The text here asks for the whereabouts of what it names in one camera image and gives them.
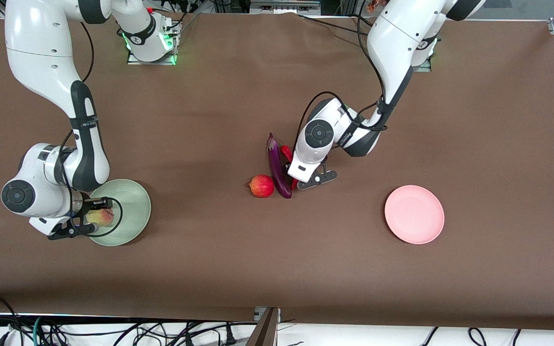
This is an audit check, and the yellow-green peach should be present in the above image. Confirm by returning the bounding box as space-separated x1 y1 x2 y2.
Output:
87 209 114 227

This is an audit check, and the red chili pepper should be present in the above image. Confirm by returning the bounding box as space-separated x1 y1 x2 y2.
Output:
279 144 300 191

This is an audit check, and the purple eggplant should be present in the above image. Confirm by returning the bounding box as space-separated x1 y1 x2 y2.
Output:
266 133 293 199

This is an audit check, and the red apple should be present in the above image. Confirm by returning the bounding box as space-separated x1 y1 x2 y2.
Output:
250 174 275 198

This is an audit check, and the pale green plate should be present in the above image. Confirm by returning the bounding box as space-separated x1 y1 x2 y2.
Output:
87 179 152 247

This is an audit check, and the brown table cover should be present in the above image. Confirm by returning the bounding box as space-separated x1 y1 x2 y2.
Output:
0 9 554 331

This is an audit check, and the pink plate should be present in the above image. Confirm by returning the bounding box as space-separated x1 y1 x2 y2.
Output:
384 185 445 245

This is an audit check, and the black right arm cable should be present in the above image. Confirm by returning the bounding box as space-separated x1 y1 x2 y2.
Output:
58 22 124 237

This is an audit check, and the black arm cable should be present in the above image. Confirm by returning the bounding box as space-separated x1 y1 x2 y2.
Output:
58 22 124 237
294 0 389 154

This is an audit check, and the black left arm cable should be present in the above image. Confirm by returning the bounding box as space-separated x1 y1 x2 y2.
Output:
294 0 389 154

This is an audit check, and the long black table cable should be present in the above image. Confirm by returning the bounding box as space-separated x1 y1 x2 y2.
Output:
296 13 371 35

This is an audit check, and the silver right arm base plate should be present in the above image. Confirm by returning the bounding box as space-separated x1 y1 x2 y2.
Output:
127 47 177 66

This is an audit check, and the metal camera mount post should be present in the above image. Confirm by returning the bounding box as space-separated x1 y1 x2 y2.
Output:
246 307 281 346

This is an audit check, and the grey metal equipment frame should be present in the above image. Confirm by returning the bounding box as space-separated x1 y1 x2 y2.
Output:
250 0 322 15

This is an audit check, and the black plug cable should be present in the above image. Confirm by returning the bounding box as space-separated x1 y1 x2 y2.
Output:
219 323 237 346

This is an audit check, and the thin black base cable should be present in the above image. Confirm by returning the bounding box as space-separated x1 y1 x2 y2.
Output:
152 0 200 30

